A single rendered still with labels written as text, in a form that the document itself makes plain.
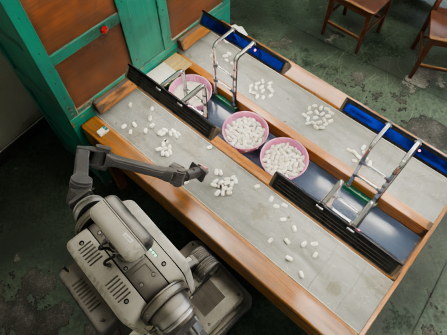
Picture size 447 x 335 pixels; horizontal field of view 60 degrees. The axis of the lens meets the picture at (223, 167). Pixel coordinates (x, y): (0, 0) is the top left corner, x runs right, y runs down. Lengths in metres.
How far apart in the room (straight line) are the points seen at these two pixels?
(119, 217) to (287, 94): 1.63
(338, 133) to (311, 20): 2.01
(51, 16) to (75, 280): 1.19
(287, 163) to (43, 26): 1.36
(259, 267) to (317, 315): 0.33
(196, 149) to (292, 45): 1.95
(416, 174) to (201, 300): 1.33
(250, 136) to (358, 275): 0.93
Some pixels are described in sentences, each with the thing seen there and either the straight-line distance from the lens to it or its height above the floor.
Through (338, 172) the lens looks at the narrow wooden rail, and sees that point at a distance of 2.21.
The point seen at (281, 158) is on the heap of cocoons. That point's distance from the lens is 2.19.
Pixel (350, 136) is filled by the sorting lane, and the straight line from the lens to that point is 2.36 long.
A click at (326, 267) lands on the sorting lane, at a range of 1.98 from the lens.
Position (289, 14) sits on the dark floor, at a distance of 4.20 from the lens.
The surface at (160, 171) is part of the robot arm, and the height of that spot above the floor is 1.01.
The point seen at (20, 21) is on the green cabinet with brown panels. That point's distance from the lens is 1.93.
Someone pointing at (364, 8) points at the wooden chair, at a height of 0.46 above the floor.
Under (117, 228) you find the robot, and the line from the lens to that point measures 1.06.
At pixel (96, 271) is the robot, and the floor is 1.45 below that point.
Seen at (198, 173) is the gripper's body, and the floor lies 0.88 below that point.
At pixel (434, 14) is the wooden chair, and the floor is 0.46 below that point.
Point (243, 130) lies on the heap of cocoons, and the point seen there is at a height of 0.74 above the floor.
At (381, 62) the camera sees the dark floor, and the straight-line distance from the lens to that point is 3.92.
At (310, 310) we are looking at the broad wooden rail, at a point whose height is 0.76.
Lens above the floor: 2.59
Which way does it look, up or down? 60 degrees down
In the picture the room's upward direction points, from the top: 1 degrees counter-clockwise
